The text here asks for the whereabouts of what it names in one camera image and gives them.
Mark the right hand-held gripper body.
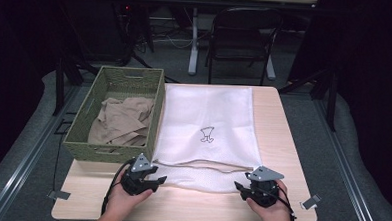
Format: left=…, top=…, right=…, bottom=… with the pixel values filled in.
left=246, top=165, right=286, bottom=209

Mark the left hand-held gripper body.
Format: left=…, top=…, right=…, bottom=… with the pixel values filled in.
left=119, top=151, right=159, bottom=197

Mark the beige garment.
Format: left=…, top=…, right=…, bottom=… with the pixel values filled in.
left=87, top=95, right=157, bottom=148

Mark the green woven basket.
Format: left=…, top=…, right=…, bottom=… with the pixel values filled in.
left=61, top=64, right=167, bottom=166

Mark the white cloth with drawing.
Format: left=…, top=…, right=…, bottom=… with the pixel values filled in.
left=146, top=83, right=267, bottom=196

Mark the person's left hand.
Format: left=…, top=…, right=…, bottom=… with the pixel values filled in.
left=103, top=168, right=155, bottom=221

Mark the person's right hand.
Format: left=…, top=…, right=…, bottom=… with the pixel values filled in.
left=245, top=177, right=297, bottom=221

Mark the grey tape piece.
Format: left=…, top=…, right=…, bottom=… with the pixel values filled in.
left=46, top=189, right=72, bottom=201
left=299, top=192, right=323, bottom=211

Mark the white desk leg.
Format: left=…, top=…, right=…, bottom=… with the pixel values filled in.
left=188, top=6, right=202, bottom=77
left=264, top=54, right=278, bottom=82

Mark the black metal stand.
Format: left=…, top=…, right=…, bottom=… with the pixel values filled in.
left=275, top=63, right=341, bottom=133
left=51, top=54, right=101, bottom=119

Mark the black tripod stand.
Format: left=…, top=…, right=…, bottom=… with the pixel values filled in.
left=108, top=1, right=184, bottom=85

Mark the black folding chair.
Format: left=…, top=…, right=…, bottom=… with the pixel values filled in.
left=203, top=4, right=285, bottom=88

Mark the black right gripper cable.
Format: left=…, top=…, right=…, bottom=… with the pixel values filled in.
left=254, top=183, right=298, bottom=221

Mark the metal floor rail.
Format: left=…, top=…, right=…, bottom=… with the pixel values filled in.
left=0, top=81, right=83, bottom=221
left=307, top=95, right=390, bottom=221

